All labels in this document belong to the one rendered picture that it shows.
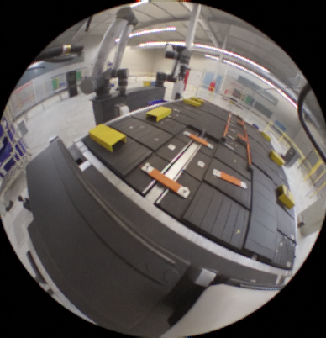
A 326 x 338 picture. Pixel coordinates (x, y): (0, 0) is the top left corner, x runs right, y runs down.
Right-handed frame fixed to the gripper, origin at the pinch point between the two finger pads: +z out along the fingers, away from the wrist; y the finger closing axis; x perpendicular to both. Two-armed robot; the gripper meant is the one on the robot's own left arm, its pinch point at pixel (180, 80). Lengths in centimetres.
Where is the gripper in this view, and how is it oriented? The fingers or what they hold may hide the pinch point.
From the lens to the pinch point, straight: 134.6
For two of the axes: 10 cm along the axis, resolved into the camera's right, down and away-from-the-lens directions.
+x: 9.2, -1.3, 3.7
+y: 3.5, 6.7, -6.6
